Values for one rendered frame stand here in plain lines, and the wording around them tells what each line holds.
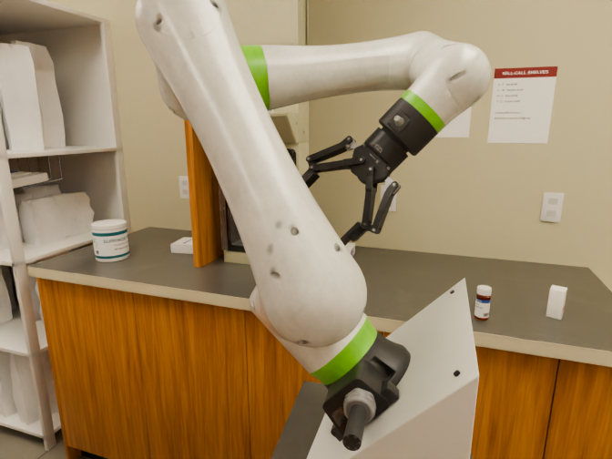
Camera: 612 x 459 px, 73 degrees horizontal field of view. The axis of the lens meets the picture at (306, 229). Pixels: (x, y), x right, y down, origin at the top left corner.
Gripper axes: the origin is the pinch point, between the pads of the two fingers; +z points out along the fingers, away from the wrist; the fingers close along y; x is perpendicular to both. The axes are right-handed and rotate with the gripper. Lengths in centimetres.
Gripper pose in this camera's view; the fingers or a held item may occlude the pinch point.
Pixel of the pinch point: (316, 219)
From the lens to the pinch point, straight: 79.3
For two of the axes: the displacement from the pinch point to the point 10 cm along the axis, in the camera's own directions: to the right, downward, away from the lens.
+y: 6.0, 7.2, -3.5
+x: 4.2, 0.9, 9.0
